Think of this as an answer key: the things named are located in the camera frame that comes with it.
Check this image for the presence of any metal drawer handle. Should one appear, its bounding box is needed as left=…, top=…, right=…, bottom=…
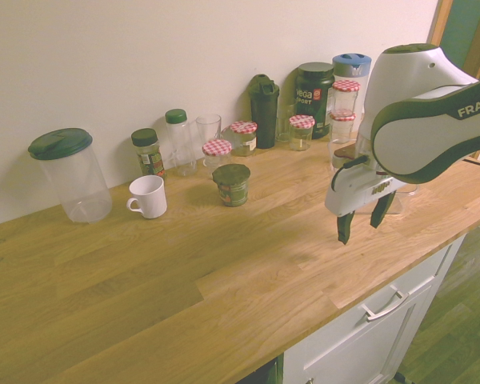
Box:
left=362, top=290, right=410, bottom=323

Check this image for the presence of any black shaker bottle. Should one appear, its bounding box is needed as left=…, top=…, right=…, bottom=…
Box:
left=247, top=74, right=281, bottom=150

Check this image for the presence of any reddish brown wrist camera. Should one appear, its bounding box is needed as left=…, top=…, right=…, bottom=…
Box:
left=330, top=144, right=361, bottom=171

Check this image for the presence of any clear pitcher with blue lid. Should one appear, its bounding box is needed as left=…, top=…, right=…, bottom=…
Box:
left=331, top=53, right=372, bottom=121

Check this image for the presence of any clear drinking glass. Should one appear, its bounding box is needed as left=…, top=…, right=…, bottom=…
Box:
left=275, top=103, right=298, bottom=143
left=194, top=114, right=222, bottom=149

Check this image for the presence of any clear canister with green lid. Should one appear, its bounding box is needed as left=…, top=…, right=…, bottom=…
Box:
left=27, top=127, right=114, bottom=224

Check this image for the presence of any white kitchen cabinet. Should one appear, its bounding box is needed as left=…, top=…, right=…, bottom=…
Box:
left=282, top=234, right=467, bottom=384

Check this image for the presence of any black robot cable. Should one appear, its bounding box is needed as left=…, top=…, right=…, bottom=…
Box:
left=330, top=154, right=480, bottom=190

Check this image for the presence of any green cereal cup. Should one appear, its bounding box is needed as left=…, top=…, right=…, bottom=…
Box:
left=211, top=163, right=252, bottom=208

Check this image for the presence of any black protein powder tub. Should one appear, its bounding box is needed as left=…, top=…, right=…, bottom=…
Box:
left=294, top=62, right=336, bottom=140

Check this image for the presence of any spice jar with dark lid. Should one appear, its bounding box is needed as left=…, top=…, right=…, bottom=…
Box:
left=130, top=127, right=168, bottom=181

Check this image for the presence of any jam jar with checkered lid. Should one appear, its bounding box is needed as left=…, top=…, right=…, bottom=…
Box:
left=288, top=114, right=316, bottom=152
left=229, top=121, right=258, bottom=157
left=330, top=79, right=362, bottom=117
left=329, top=112, right=357, bottom=145
left=202, top=139, right=233, bottom=171

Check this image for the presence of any clear plastic container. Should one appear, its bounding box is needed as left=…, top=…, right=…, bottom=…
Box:
left=386, top=182, right=421, bottom=215

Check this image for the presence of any white mug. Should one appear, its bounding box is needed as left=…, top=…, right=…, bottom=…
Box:
left=126, top=174, right=168, bottom=220

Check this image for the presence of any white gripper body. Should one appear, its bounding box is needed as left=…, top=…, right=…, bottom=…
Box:
left=324, top=158, right=406, bottom=219

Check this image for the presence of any dark dishwasher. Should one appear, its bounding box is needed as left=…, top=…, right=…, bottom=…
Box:
left=239, top=354, right=285, bottom=384

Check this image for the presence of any clear bottle with green cap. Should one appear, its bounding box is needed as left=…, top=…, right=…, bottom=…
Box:
left=164, top=108, right=198, bottom=178

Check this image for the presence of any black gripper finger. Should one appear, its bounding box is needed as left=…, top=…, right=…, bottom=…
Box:
left=369, top=187, right=398, bottom=230
left=336, top=211, right=357, bottom=246

